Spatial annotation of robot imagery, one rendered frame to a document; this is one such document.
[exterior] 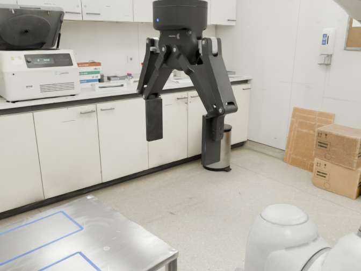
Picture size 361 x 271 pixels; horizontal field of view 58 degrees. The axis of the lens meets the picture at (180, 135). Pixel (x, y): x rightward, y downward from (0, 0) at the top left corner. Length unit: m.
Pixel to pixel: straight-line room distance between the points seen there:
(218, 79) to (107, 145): 2.61
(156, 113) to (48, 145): 2.28
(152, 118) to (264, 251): 0.41
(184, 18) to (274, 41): 3.48
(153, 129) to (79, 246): 0.50
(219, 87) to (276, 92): 3.51
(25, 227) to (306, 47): 3.19
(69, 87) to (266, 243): 2.24
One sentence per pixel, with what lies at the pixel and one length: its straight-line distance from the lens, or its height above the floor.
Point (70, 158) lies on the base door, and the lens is 2.87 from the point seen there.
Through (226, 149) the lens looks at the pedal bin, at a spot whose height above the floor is 0.24.
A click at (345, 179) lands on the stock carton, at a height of 0.16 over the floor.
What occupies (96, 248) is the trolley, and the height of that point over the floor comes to 0.82.
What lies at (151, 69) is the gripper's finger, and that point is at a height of 1.31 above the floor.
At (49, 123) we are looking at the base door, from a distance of 2.74.
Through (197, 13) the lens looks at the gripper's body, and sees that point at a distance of 0.44.
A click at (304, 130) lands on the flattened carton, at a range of 3.70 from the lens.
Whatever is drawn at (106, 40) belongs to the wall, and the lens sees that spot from 3.56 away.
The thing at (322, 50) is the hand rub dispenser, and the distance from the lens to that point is 3.49.
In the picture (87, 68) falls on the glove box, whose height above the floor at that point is 1.08.
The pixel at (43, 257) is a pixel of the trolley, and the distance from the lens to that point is 0.95.
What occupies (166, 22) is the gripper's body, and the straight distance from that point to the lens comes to 0.44.
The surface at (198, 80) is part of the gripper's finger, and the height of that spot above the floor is 1.30.
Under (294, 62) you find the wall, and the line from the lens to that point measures 3.76.
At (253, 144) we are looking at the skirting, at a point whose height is 0.06.
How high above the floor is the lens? 1.36
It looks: 17 degrees down
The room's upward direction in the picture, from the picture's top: straight up
